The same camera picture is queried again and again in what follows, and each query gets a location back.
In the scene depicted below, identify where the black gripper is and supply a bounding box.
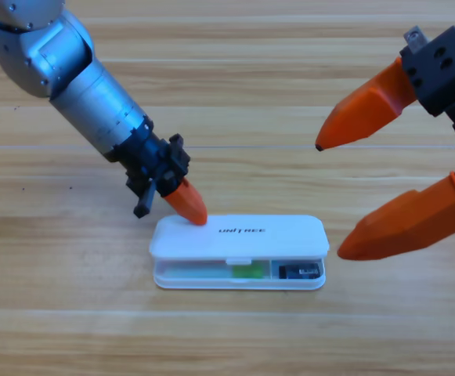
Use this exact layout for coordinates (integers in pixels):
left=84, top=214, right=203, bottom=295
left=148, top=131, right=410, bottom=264
left=113, top=125, right=208, bottom=226
left=314, top=25, right=455, bottom=165

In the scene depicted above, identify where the white Unitree pencil case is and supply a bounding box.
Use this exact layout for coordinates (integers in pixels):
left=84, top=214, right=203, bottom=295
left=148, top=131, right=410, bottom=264
left=149, top=214, right=330, bottom=291

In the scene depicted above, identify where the eraser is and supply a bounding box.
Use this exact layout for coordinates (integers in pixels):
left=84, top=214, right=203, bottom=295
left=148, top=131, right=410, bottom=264
left=278, top=262, right=322, bottom=280

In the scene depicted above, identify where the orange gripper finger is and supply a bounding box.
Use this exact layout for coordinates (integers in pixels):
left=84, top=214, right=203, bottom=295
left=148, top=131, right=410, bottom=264
left=336, top=164, right=455, bottom=262

